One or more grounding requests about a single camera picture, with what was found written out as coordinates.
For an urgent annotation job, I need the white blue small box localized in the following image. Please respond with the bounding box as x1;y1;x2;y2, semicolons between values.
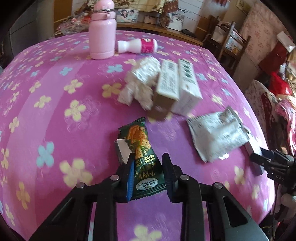
244;138;264;176

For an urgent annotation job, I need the dark green cracker packet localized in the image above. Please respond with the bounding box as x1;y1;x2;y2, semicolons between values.
117;117;166;200

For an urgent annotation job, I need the silver foil wrapper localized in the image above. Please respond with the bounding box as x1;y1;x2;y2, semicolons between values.
187;106;249;163

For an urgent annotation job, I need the rainbow logo medicine box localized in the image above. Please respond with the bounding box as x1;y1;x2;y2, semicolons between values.
148;60;180;121

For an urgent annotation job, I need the green white milk carton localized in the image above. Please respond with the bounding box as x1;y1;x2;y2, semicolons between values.
171;59;203;116

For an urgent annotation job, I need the white tissue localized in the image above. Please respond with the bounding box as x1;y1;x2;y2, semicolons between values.
117;56;161;110

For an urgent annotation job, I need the floral covered sofa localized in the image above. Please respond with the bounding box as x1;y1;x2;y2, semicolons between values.
244;80;295;156

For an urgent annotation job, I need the red bag by window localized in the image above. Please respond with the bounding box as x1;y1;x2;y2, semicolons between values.
268;72;292;95

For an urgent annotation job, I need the pink floral tablecloth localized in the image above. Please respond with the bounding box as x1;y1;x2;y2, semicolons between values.
1;31;274;240

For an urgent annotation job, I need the wooden chair stack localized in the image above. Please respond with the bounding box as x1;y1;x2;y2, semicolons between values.
204;16;251;76

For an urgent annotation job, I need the pink floral mattress cover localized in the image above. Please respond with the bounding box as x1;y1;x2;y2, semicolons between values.
240;1;288;64

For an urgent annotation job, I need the white pink yogurt bottle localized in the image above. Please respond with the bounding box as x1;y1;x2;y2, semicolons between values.
117;38;158;54

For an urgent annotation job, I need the pink thermos bottle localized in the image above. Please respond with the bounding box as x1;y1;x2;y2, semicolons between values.
89;0;116;60

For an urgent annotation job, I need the framed couple photo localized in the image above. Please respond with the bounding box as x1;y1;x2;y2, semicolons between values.
116;9;139;23

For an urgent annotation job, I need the wooden tv cabinet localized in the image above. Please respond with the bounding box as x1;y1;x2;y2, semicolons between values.
54;21;203;46

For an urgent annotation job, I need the grey refrigerator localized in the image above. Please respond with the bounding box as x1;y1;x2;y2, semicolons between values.
3;0;54;61

